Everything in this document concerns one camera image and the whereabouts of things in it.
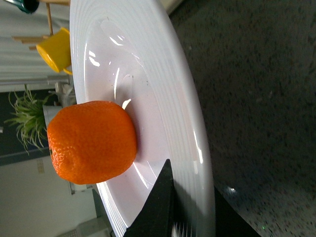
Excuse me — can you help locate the yellow mug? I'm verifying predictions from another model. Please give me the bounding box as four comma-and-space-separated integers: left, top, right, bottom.
36, 27, 73, 75

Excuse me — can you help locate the white round plate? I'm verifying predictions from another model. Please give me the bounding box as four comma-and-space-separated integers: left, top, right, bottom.
70, 0, 215, 237

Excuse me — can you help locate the dark green cup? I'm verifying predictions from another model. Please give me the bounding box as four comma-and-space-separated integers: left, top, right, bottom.
6, 0, 39, 14

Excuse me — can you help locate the orange mandarin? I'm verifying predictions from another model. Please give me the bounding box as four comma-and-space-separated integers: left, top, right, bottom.
47, 101, 137, 185

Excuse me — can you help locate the green potted plant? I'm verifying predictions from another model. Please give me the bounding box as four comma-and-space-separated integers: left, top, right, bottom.
4, 84, 53, 155

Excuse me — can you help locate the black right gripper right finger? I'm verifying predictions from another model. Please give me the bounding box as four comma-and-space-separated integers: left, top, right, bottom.
214, 188, 260, 237

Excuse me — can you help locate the beige bear serving tray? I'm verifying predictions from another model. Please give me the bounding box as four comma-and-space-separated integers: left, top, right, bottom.
160, 0, 183, 15

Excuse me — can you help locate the grey curtain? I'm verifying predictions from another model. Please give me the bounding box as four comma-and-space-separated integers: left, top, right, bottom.
0, 0, 68, 92

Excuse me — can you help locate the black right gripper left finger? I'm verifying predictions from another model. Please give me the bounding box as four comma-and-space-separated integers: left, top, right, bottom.
124, 159, 174, 237

